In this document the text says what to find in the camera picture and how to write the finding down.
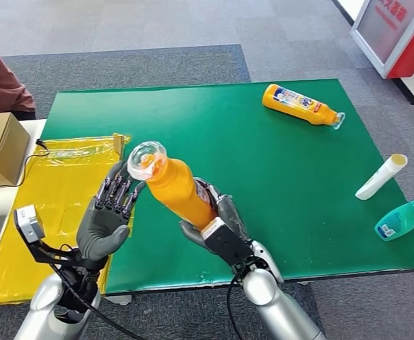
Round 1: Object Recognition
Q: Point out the orange bottle with clear cap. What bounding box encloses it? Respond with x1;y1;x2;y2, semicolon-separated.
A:
262;83;346;131
127;140;219;232

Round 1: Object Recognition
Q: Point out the green table mat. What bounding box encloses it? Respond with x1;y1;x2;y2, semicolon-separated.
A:
41;79;414;295

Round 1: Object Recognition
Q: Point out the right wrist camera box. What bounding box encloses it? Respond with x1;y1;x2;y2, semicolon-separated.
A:
200;216;254;268

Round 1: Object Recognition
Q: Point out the white paper scrap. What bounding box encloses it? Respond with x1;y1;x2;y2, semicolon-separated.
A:
103;293;133;307

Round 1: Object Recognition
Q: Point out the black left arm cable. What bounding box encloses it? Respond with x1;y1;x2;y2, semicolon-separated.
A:
49;262;148;340

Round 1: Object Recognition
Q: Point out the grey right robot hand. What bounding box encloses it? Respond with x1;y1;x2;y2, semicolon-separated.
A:
179;178;252;256

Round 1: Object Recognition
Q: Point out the teal plastic bottle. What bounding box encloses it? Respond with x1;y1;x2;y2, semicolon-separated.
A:
374;200;414;242

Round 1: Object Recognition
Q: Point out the yellow plastic bag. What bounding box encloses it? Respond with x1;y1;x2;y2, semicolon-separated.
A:
0;133;135;307

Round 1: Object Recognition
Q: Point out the white side table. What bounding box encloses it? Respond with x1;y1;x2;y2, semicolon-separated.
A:
0;118;47;285

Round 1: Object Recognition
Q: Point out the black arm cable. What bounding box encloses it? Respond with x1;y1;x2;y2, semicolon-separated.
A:
49;262;148;340
226;266;254;340

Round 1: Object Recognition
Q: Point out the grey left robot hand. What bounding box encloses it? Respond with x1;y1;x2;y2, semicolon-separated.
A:
76;161;146;261

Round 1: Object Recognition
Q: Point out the brown cardboard box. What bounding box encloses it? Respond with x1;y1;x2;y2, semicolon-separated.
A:
0;111;31;191

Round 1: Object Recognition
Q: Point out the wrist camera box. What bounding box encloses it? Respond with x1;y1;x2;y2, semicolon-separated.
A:
200;216;254;268
14;204;47;244

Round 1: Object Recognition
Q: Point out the person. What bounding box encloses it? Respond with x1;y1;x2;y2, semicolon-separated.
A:
0;37;37;122

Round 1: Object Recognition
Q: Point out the dark grey floor rug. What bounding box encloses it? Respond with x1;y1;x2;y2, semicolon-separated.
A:
1;43;327;340

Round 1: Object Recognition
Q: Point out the red white display stand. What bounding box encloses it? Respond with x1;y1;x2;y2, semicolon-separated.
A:
350;0;414;105

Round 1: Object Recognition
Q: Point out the white tube bottle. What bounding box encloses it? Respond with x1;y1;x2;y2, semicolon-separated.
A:
355;153;409;201

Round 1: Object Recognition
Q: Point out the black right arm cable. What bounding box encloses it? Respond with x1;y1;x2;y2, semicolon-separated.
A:
226;266;254;340

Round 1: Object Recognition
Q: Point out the thin black table cable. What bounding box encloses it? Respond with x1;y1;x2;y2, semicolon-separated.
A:
0;138;50;193

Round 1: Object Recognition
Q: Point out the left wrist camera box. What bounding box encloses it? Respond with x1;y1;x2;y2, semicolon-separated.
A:
14;204;47;244

